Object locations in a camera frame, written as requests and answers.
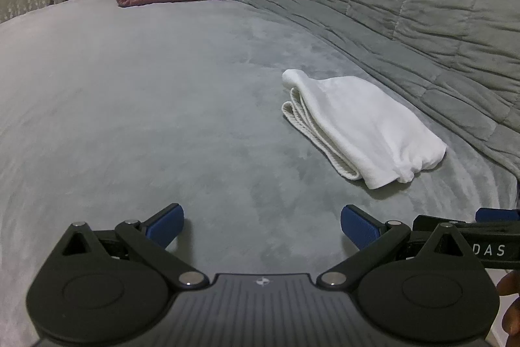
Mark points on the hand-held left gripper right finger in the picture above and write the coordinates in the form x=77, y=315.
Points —
x=357, y=227

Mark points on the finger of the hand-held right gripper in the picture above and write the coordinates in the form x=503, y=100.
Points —
x=430, y=223
x=497, y=214

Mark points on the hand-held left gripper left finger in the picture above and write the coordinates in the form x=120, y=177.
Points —
x=168, y=225

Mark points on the white ribbed-waist shorts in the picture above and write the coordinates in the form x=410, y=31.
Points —
x=365, y=127

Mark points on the person's right hand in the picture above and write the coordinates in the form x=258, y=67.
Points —
x=511, y=310

